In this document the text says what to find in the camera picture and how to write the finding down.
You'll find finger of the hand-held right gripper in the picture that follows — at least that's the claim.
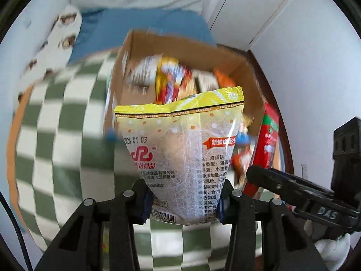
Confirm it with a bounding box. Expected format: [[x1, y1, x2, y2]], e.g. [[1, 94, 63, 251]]
[[247, 166, 337, 207]]

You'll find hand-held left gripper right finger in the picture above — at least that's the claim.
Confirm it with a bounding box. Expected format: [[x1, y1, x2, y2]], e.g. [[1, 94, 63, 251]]
[[216, 180, 322, 271]]

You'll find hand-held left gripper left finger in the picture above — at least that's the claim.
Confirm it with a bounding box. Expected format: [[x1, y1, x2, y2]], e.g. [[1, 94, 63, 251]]
[[34, 179, 155, 271]]

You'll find red green snack packet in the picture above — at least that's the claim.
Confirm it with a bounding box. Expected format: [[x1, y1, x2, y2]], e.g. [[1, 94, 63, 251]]
[[244, 103, 280, 201]]

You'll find yellow egg cracker packet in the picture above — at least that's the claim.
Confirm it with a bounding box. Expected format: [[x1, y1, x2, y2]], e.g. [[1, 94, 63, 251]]
[[113, 85, 245, 226]]

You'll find cardboard box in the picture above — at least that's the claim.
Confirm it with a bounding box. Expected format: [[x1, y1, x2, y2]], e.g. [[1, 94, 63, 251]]
[[105, 29, 266, 188]]

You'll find white cloth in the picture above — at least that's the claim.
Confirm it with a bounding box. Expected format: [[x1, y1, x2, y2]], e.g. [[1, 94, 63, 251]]
[[303, 220, 354, 271]]

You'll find green checkered mat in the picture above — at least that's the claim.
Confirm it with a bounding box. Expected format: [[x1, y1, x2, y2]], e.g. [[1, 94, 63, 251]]
[[7, 48, 261, 271]]

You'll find plain orange snack packet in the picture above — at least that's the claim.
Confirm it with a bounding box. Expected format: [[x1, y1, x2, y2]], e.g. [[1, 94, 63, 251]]
[[213, 67, 236, 90]]

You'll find white cookie packet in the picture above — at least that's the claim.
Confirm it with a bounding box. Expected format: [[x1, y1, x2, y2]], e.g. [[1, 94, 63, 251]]
[[197, 73, 218, 94]]

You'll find red yellow noodle packet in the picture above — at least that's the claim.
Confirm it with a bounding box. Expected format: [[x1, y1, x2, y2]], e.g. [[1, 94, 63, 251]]
[[155, 57, 198, 105]]

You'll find white wafer stick packet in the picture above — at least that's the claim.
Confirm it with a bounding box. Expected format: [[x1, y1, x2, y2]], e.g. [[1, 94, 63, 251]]
[[130, 56, 159, 87]]

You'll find white door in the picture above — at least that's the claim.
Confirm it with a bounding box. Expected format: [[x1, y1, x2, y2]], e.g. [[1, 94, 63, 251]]
[[208, 0, 306, 52]]

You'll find blue bed sheet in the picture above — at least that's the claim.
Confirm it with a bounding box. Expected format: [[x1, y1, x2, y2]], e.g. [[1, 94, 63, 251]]
[[68, 6, 218, 65]]

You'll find bear print pillow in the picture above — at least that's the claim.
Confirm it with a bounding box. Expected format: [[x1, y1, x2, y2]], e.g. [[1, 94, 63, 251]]
[[16, 4, 84, 98]]

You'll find black cable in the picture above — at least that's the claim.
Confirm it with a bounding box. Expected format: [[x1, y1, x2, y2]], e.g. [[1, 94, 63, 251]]
[[0, 191, 32, 271]]

